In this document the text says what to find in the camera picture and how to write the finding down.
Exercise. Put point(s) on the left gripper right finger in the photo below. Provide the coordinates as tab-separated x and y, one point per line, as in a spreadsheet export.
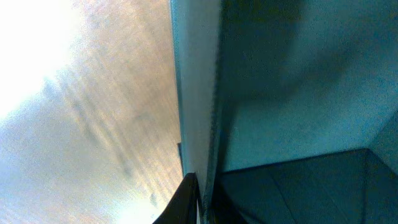
223	210

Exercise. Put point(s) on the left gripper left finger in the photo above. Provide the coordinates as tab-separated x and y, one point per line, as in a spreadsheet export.
182	208

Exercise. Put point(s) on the dark green gift box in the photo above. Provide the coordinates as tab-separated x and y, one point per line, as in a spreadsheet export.
290	105

